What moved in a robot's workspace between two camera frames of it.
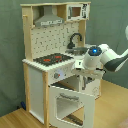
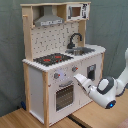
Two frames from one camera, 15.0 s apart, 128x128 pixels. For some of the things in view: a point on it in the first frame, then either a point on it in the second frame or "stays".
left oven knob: (56, 75) stays
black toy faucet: (71, 45) stays
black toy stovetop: (52, 59) stays
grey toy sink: (77, 50) stays
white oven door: (88, 100) → (64, 97)
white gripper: (90, 63) → (85, 82)
